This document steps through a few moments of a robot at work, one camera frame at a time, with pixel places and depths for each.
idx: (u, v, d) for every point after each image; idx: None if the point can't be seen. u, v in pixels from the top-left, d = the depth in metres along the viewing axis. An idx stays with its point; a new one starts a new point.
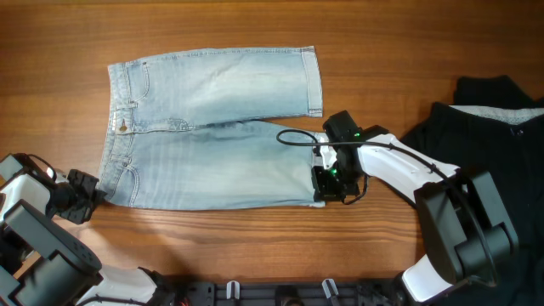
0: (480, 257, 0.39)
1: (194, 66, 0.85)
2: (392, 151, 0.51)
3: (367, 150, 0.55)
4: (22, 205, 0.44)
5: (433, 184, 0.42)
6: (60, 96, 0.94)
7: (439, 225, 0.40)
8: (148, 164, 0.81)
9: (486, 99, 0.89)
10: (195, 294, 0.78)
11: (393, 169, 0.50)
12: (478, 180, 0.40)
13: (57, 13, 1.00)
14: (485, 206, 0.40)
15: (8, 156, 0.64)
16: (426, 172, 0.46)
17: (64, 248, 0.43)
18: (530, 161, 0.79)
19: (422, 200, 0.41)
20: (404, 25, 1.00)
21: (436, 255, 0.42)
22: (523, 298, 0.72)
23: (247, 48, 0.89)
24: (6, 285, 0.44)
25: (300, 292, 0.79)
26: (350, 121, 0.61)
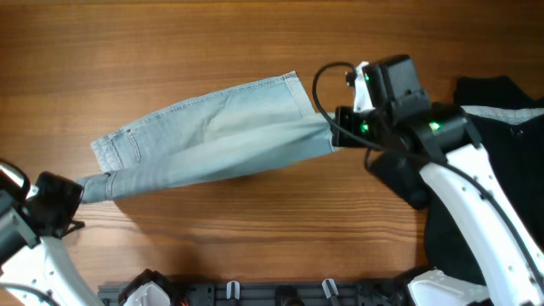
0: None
1: (179, 119, 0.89)
2: (490, 212, 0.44)
3: (449, 175, 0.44)
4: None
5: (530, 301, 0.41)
6: (60, 96, 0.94)
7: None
8: (131, 177, 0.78)
9: (487, 97, 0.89)
10: (195, 294, 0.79)
11: (483, 237, 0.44)
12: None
13: (58, 13, 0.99)
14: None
15: None
16: (529, 279, 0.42)
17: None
18: (531, 160, 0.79)
19: None
20: (404, 25, 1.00)
21: None
22: None
23: (229, 89, 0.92)
24: None
25: (300, 292, 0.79)
26: (408, 78, 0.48)
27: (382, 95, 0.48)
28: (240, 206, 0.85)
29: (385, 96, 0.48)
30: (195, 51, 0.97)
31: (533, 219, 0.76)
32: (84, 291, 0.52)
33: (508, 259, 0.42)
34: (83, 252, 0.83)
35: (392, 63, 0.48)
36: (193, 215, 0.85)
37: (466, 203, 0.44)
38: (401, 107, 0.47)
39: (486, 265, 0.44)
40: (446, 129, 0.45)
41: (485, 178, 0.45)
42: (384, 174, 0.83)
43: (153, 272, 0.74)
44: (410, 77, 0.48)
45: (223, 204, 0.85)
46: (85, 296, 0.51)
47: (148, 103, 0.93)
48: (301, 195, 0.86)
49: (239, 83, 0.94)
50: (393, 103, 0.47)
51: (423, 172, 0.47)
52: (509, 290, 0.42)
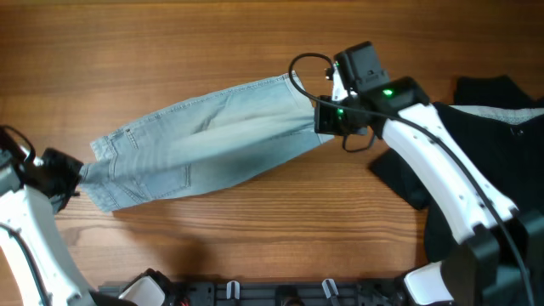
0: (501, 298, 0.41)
1: (178, 119, 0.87)
2: (436, 150, 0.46)
3: (398, 125, 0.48)
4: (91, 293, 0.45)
5: (484, 226, 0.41)
6: (60, 96, 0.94)
7: (482, 272, 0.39)
8: (136, 162, 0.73)
9: (486, 99, 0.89)
10: (195, 294, 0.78)
11: (435, 174, 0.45)
12: (533, 228, 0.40)
13: (59, 14, 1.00)
14: (529, 253, 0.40)
15: None
16: (478, 205, 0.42)
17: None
18: (532, 160, 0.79)
19: (468, 248, 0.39)
20: (404, 25, 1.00)
21: (459, 284, 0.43)
22: None
23: (229, 90, 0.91)
24: None
25: (300, 292, 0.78)
26: (371, 59, 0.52)
27: (349, 76, 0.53)
28: (239, 206, 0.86)
29: (350, 77, 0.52)
30: (195, 51, 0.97)
31: None
32: (57, 245, 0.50)
33: (460, 189, 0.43)
34: (82, 252, 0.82)
35: (355, 48, 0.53)
36: (193, 215, 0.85)
37: (413, 147, 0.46)
38: (365, 86, 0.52)
39: (444, 204, 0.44)
40: (399, 98, 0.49)
41: (431, 125, 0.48)
42: (385, 174, 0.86)
43: (155, 273, 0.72)
44: (371, 59, 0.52)
45: (223, 204, 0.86)
46: (54, 246, 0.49)
47: (148, 103, 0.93)
48: (300, 195, 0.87)
49: (239, 83, 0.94)
50: (357, 82, 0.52)
51: (382, 133, 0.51)
52: (461, 217, 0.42)
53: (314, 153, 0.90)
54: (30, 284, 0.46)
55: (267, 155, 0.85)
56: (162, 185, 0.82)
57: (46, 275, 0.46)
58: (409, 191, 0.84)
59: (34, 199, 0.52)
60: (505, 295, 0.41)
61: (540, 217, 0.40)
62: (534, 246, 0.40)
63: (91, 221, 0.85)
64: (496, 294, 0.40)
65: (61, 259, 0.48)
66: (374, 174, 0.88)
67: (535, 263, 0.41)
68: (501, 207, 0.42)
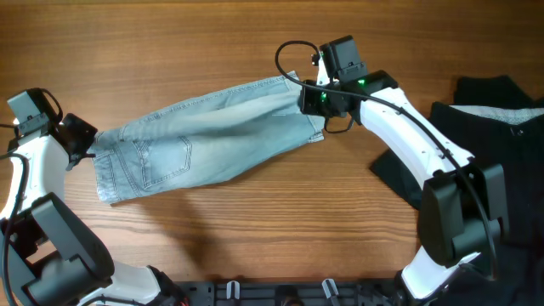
0: (473, 246, 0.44)
1: (179, 114, 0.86)
2: (401, 118, 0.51)
3: (370, 105, 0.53)
4: (52, 199, 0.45)
5: (443, 172, 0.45)
6: (59, 95, 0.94)
7: (444, 215, 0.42)
8: (145, 135, 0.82)
9: (486, 99, 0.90)
10: (195, 294, 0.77)
11: (402, 140, 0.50)
12: (489, 175, 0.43)
13: (58, 13, 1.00)
14: (490, 201, 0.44)
15: (22, 93, 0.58)
16: (439, 156, 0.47)
17: (84, 252, 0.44)
18: (532, 161, 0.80)
19: (431, 189, 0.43)
20: (403, 25, 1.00)
21: (428, 235, 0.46)
22: (523, 297, 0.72)
23: (229, 90, 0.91)
24: (22, 274, 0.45)
25: (300, 292, 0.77)
26: (352, 52, 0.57)
27: (332, 66, 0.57)
28: (238, 206, 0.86)
29: (333, 67, 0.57)
30: (195, 51, 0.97)
31: (534, 221, 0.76)
32: (53, 178, 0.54)
33: (422, 146, 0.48)
34: None
35: (339, 42, 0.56)
36: (193, 215, 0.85)
37: (383, 121, 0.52)
38: (345, 76, 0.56)
39: (414, 163, 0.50)
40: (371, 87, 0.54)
41: (399, 101, 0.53)
42: (385, 174, 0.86)
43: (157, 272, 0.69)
44: (353, 52, 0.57)
45: (223, 205, 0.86)
46: (51, 174, 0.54)
47: (148, 103, 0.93)
48: (300, 194, 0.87)
49: (239, 83, 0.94)
50: (338, 72, 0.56)
51: (362, 120, 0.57)
52: (425, 170, 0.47)
53: (314, 153, 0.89)
54: (14, 189, 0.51)
55: (263, 144, 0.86)
56: (163, 165, 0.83)
57: (30, 186, 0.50)
58: (408, 191, 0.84)
59: (55, 144, 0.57)
60: (478, 246, 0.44)
61: (495, 166, 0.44)
62: (494, 194, 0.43)
63: (91, 221, 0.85)
64: (467, 241, 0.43)
65: (50, 184, 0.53)
66: (373, 174, 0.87)
67: (499, 212, 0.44)
68: (461, 156, 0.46)
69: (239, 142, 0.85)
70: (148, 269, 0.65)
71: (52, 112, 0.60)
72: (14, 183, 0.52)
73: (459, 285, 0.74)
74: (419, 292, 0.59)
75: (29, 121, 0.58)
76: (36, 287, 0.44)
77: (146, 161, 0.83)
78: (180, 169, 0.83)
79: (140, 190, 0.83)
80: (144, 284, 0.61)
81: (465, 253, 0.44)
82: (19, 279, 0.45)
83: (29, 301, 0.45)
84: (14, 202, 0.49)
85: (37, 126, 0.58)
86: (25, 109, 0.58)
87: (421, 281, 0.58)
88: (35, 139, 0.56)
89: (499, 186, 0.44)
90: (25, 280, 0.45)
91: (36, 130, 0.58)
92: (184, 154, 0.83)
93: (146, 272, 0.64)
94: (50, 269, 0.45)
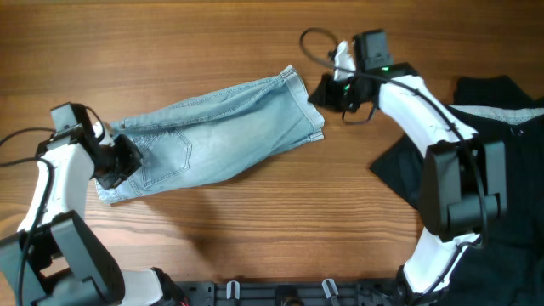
0: (469, 219, 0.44)
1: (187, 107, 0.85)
2: (416, 98, 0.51)
3: (389, 86, 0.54)
4: (72, 218, 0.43)
5: (447, 144, 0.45)
6: (60, 96, 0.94)
7: (441, 180, 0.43)
8: (153, 124, 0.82)
9: (486, 99, 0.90)
10: (195, 294, 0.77)
11: (414, 116, 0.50)
12: (491, 149, 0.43)
13: (58, 13, 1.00)
14: (490, 174, 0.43)
15: (67, 104, 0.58)
16: (444, 129, 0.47)
17: (97, 275, 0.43)
18: (531, 160, 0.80)
19: (432, 155, 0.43)
20: (404, 25, 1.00)
21: (427, 204, 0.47)
22: (523, 298, 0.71)
23: (229, 89, 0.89)
24: (31, 291, 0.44)
25: (300, 292, 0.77)
26: (382, 44, 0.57)
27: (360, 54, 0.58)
28: (239, 206, 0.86)
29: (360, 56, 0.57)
30: (195, 51, 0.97)
31: (534, 220, 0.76)
32: (78, 189, 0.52)
33: (430, 121, 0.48)
34: None
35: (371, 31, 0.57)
36: (194, 214, 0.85)
37: (401, 102, 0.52)
38: (371, 65, 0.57)
39: (423, 138, 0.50)
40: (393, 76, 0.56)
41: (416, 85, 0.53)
42: (385, 174, 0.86)
43: (161, 273, 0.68)
44: (383, 43, 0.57)
45: (223, 205, 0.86)
46: (75, 186, 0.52)
47: (148, 103, 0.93)
48: (300, 194, 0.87)
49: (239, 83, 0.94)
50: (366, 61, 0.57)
51: (383, 104, 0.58)
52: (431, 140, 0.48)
53: (314, 153, 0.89)
54: (38, 198, 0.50)
55: (263, 143, 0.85)
56: (164, 166, 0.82)
57: (53, 198, 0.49)
58: (409, 191, 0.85)
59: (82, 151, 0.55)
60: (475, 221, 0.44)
61: (500, 143, 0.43)
62: (493, 167, 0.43)
63: (92, 220, 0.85)
64: (463, 214, 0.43)
65: (73, 196, 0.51)
66: (373, 174, 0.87)
67: (497, 187, 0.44)
68: (466, 131, 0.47)
69: (238, 142, 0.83)
70: (151, 272, 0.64)
71: (89, 126, 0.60)
72: (37, 189, 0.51)
73: (459, 284, 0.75)
74: (416, 286, 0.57)
75: (65, 130, 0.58)
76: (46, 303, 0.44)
77: (146, 161, 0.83)
78: (180, 168, 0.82)
79: (139, 190, 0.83)
80: (147, 291, 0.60)
81: (458, 226, 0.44)
82: (30, 294, 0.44)
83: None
84: (35, 214, 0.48)
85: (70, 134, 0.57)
86: (64, 119, 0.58)
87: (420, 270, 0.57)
88: (64, 145, 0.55)
89: (499, 161, 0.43)
90: (36, 295, 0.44)
91: (65, 137, 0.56)
92: (184, 153, 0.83)
93: (150, 275, 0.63)
94: (61, 287, 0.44)
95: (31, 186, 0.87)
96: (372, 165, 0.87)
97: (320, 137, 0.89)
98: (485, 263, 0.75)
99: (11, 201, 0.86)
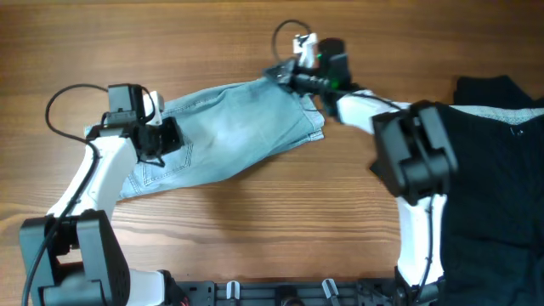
0: (423, 177, 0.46)
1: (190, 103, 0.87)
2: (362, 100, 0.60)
3: (341, 99, 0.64)
4: (100, 219, 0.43)
5: (388, 115, 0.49)
6: (60, 95, 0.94)
7: (387, 144, 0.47)
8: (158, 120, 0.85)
9: (487, 98, 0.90)
10: (195, 294, 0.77)
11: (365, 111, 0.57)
12: (424, 112, 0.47)
13: (58, 13, 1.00)
14: (431, 135, 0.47)
15: (124, 86, 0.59)
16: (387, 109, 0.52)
17: (106, 282, 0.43)
18: (530, 159, 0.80)
19: (376, 125, 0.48)
20: (404, 25, 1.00)
21: (387, 172, 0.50)
22: (523, 298, 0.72)
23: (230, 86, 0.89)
24: (42, 277, 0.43)
25: (300, 292, 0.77)
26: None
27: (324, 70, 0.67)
28: (238, 206, 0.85)
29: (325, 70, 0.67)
30: (194, 51, 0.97)
31: (535, 220, 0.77)
32: (112, 185, 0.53)
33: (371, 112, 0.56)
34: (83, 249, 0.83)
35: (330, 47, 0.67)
36: (194, 214, 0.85)
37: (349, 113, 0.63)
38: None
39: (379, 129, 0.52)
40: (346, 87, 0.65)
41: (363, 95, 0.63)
42: None
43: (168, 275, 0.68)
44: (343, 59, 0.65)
45: (223, 205, 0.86)
46: (110, 183, 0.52)
47: None
48: (301, 194, 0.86)
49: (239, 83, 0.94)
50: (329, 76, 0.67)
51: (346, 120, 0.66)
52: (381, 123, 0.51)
53: (313, 153, 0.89)
54: (74, 186, 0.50)
55: (263, 142, 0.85)
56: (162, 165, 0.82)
57: (87, 190, 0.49)
58: None
59: (128, 147, 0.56)
60: (429, 178, 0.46)
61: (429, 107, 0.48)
62: (432, 128, 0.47)
63: None
64: (416, 172, 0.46)
65: (106, 193, 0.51)
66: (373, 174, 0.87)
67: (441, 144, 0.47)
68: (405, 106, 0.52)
69: (239, 140, 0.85)
70: (159, 274, 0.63)
71: (141, 112, 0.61)
72: (76, 174, 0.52)
73: (459, 285, 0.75)
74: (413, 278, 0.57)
75: (118, 113, 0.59)
76: (52, 292, 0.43)
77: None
78: (180, 166, 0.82)
79: (139, 187, 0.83)
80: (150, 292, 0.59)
81: (416, 185, 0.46)
82: (38, 280, 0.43)
83: (40, 301, 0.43)
84: (66, 202, 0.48)
85: (123, 121, 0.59)
86: (118, 101, 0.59)
87: (410, 258, 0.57)
88: (114, 136, 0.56)
89: (437, 122, 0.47)
90: (45, 281, 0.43)
91: (118, 127, 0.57)
92: (184, 152, 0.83)
93: (158, 277, 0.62)
94: (71, 282, 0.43)
95: (31, 186, 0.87)
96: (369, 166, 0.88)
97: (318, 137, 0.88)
98: (485, 263, 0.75)
99: (11, 201, 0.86)
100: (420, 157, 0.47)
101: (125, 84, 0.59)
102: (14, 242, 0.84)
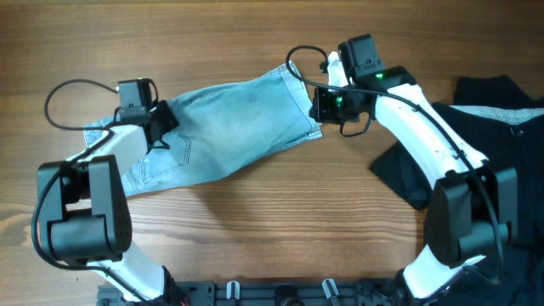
0: (479, 249, 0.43)
1: (196, 101, 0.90)
2: (416, 114, 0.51)
3: (386, 100, 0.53)
4: (110, 161, 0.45)
5: (457, 176, 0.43)
6: (60, 96, 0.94)
7: (451, 212, 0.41)
8: None
9: (487, 99, 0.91)
10: (195, 294, 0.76)
11: (407, 129, 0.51)
12: (502, 179, 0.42)
13: (57, 13, 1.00)
14: (503, 204, 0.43)
15: (134, 82, 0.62)
16: (451, 157, 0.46)
17: (110, 218, 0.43)
18: (531, 160, 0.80)
19: (442, 188, 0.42)
20: (404, 25, 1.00)
21: (436, 234, 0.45)
22: (522, 297, 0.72)
23: (233, 86, 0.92)
24: (52, 211, 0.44)
25: (300, 292, 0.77)
26: (371, 48, 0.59)
27: (350, 64, 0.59)
28: (235, 206, 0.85)
29: (351, 65, 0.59)
30: (194, 51, 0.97)
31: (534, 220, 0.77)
32: (124, 157, 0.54)
33: (435, 145, 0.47)
34: None
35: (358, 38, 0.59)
36: (194, 214, 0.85)
37: (398, 116, 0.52)
38: (363, 72, 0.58)
39: (428, 164, 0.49)
40: (388, 83, 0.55)
41: (416, 98, 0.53)
42: (386, 173, 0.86)
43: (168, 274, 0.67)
44: (371, 49, 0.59)
45: (223, 205, 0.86)
46: (122, 153, 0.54)
47: None
48: (301, 194, 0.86)
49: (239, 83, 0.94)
50: (356, 69, 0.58)
51: (378, 117, 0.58)
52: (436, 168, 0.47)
53: (314, 153, 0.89)
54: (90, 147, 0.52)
55: (260, 140, 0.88)
56: (161, 162, 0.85)
57: (104, 148, 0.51)
58: (409, 191, 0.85)
59: (140, 133, 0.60)
60: (483, 248, 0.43)
61: (508, 169, 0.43)
62: (506, 197, 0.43)
63: None
64: (473, 245, 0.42)
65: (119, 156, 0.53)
66: (373, 173, 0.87)
67: (511, 217, 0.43)
68: (474, 158, 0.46)
69: (236, 141, 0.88)
70: (160, 269, 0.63)
71: (151, 105, 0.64)
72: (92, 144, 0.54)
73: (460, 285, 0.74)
74: (418, 291, 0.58)
75: (128, 109, 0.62)
76: (59, 229, 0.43)
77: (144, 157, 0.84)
78: (178, 164, 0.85)
79: (138, 184, 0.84)
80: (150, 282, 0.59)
81: (470, 257, 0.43)
82: (48, 214, 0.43)
83: (47, 237, 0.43)
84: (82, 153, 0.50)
85: (136, 115, 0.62)
86: (128, 97, 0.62)
87: (422, 280, 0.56)
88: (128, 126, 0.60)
89: (512, 191, 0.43)
90: (53, 215, 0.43)
91: (129, 122, 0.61)
92: (183, 150, 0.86)
93: (158, 273, 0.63)
94: (77, 219, 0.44)
95: (31, 186, 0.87)
96: (370, 166, 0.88)
97: (315, 137, 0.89)
98: (486, 263, 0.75)
99: (11, 201, 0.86)
100: (484, 228, 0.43)
101: (134, 81, 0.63)
102: (14, 242, 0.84)
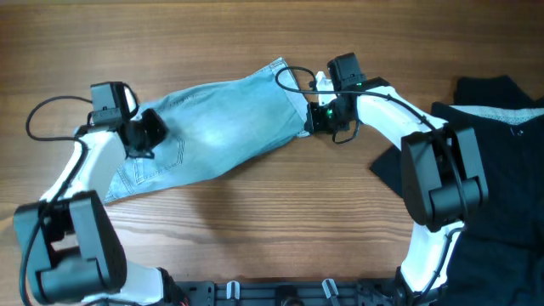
0: (452, 206, 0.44)
1: (188, 101, 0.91)
2: (388, 103, 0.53)
3: (365, 99, 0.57)
4: (92, 198, 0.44)
5: (421, 133, 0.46)
6: (60, 96, 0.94)
7: (416, 166, 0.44)
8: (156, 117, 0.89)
9: (487, 99, 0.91)
10: (195, 294, 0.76)
11: (381, 116, 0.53)
12: (461, 135, 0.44)
13: (57, 13, 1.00)
14: (466, 161, 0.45)
15: (107, 84, 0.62)
16: (416, 123, 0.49)
17: (102, 256, 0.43)
18: (531, 161, 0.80)
19: (406, 145, 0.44)
20: (404, 25, 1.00)
21: (410, 196, 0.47)
22: (523, 297, 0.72)
23: (226, 83, 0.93)
24: (39, 259, 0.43)
25: (300, 292, 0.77)
26: (355, 65, 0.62)
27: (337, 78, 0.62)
28: (232, 206, 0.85)
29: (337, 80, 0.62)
30: (194, 51, 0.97)
31: (534, 220, 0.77)
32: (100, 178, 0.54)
33: (401, 120, 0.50)
34: None
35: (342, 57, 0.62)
36: (193, 214, 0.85)
37: (374, 108, 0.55)
38: (348, 85, 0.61)
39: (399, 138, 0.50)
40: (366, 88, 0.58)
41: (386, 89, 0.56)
42: (385, 173, 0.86)
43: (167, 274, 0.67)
44: (355, 65, 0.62)
45: (222, 205, 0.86)
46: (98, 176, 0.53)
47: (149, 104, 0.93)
48: (301, 194, 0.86)
49: None
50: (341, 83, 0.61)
51: (362, 118, 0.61)
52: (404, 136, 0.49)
53: (314, 153, 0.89)
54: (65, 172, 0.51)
55: (254, 138, 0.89)
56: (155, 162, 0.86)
57: (78, 177, 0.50)
58: None
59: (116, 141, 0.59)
60: (455, 206, 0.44)
61: (468, 128, 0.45)
62: (467, 154, 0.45)
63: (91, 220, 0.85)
64: (445, 202, 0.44)
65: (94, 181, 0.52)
66: (373, 173, 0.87)
67: (475, 172, 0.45)
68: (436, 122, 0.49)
69: (231, 138, 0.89)
70: (156, 270, 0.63)
71: (127, 111, 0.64)
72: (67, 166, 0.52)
73: (460, 285, 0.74)
74: (415, 285, 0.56)
75: (104, 112, 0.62)
76: (49, 275, 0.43)
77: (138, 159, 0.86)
78: (173, 163, 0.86)
79: (132, 186, 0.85)
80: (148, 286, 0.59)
81: (444, 213, 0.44)
82: (35, 263, 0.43)
83: (36, 285, 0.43)
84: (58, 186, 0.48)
85: (110, 118, 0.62)
86: (103, 100, 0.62)
87: (415, 269, 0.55)
88: (102, 131, 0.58)
89: (473, 148, 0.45)
90: (42, 263, 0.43)
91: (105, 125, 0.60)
92: (177, 150, 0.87)
93: (155, 274, 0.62)
94: (67, 264, 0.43)
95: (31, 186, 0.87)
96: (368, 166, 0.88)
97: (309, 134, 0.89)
98: (486, 263, 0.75)
99: (12, 201, 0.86)
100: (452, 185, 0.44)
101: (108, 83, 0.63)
102: (14, 242, 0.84)
